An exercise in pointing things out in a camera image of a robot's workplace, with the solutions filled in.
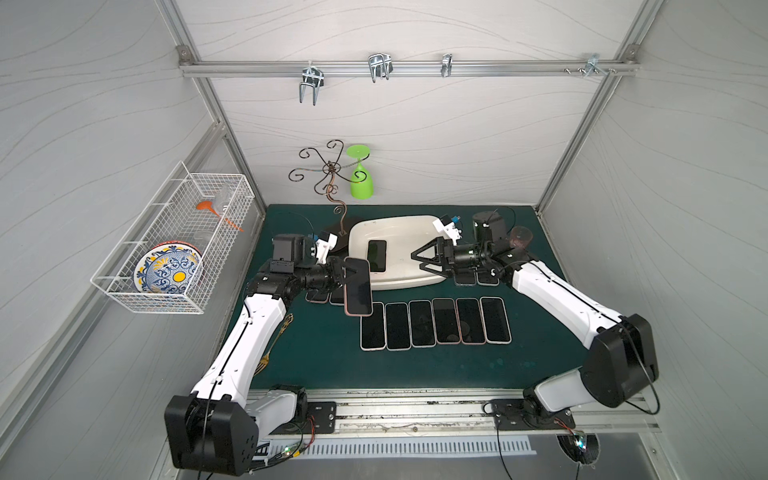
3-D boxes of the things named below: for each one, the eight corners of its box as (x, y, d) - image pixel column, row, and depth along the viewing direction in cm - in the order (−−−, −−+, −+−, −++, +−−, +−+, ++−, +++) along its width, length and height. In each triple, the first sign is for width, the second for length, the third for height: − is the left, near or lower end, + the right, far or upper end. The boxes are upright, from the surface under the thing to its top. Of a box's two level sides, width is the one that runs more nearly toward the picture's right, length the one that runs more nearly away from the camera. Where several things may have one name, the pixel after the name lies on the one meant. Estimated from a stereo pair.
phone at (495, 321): (486, 344, 88) (489, 341, 86) (477, 300, 97) (479, 296, 95) (511, 344, 88) (514, 341, 86) (500, 300, 97) (502, 296, 95)
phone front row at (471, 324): (461, 344, 88) (463, 341, 86) (455, 300, 97) (456, 297, 95) (485, 344, 88) (487, 341, 86) (476, 300, 97) (478, 297, 95)
